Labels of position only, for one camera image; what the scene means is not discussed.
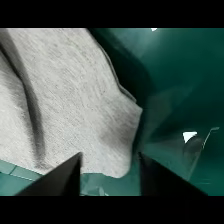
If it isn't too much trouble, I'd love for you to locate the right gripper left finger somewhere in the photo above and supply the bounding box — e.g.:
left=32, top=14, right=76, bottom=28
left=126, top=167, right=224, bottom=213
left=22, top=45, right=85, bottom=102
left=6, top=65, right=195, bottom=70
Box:
left=15, top=151, right=84, bottom=197

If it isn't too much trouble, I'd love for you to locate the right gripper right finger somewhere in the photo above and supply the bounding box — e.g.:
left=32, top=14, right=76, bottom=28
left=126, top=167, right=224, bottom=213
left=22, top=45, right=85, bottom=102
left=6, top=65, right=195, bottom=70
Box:
left=137, top=151, right=208, bottom=197

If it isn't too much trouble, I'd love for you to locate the grey T-shirt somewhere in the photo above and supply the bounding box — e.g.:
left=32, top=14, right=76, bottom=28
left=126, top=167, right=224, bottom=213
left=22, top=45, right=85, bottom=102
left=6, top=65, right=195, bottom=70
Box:
left=0, top=28, right=144, bottom=179

